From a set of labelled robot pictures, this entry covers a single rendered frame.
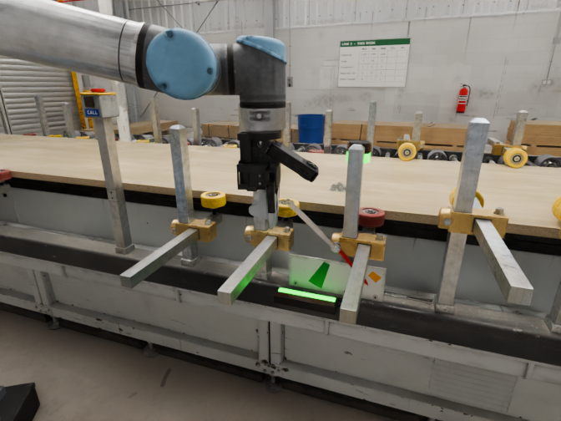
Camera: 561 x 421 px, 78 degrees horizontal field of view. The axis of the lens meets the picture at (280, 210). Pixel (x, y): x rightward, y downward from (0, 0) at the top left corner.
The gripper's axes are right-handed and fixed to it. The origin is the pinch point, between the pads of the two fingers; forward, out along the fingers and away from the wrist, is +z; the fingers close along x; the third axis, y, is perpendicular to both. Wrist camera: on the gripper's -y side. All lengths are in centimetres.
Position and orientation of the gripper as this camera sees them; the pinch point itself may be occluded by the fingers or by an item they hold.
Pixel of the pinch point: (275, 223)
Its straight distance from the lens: 76.0
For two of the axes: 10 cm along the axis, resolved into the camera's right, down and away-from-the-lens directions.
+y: -9.9, -0.4, 1.2
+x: -1.3, 3.4, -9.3
